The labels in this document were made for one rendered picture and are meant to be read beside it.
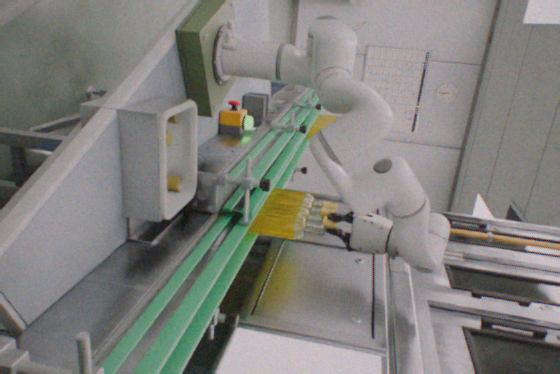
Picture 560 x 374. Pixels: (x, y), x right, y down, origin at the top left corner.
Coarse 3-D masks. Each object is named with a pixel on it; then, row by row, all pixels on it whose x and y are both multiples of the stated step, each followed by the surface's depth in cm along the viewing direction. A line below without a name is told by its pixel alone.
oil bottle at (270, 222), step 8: (264, 208) 123; (256, 216) 119; (264, 216) 119; (272, 216) 119; (280, 216) 119; (288, 216) 119; (296, 216) 120; (256, 224) 120; (264, 224) 119; (272, 224) 119; (280, 224) 118; (288, 224) 118; (296, 224) 117; (304, 224) 118; (248, 232) 121; (256, 232) 120; (264, 232) 120; (272, 232) 119; (280, 232) 119; (288, 232) 119; (296, 232) 118; (304, 232) 119
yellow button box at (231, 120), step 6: (228, 108) 148; (222, 114) 143; (228, 114) 143; (234, 114) 143; (240, 114) 142; (246, 114) 148; (222, 120) 144; (228, 120) 144; (234, 120) 143; (240, 120) 143; (222, 126) 145; (228, 126) 144; (234, 126) 144; (240, 126) 144; (222, 132) 146; (228, 132) 145; (234, 132) 145; (240, 132) 145
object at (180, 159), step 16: (176, 112) 89; (192, 112) 99; (160, 128) 84; (176, 128) 101; (192, 128) 100; (160, 144) 85; (176, 144) 102; (192, 144) 102; (160, 160) 86; (176, 160) 103; (192, 160) 103; (160, 176) 89; (176, 176) 105; (192, 176) 104; (160, 192) 90; (176, 192) 103; (192, 192) 105; (176, 208) 96
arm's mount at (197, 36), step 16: (208, 0) 115; (224, 0) 115; (192, 16) 109; (208, 16) 109; (224, 16) 115; (176, 32) 104; (192, 32) 103; (208, 32) 108; (192, 48) 106; (208, 48) 109; (192, 64) 109; (208, 64) 111; (192, 80) 112; (208, 80) 112; (192, 96) 116; (208, 96) 114; (224, 96) 125; (208, 112) 118
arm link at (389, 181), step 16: (320, 144) 89; (320, 160) 90; (336, 160) 90; (384, 160) 89; (400, 160) 88; (336, 176) 89; (352, 176) 92; (368, 176) 89; (384, 176) 87; (400, 176) 87; (352, 192) 89; (368, 192) 88; (384, 192) 88; (400, 192) 89; (416, 192) 91; (352, 208) 91; (368, 208) 90; (400, 208) 93; (416, 208) 93
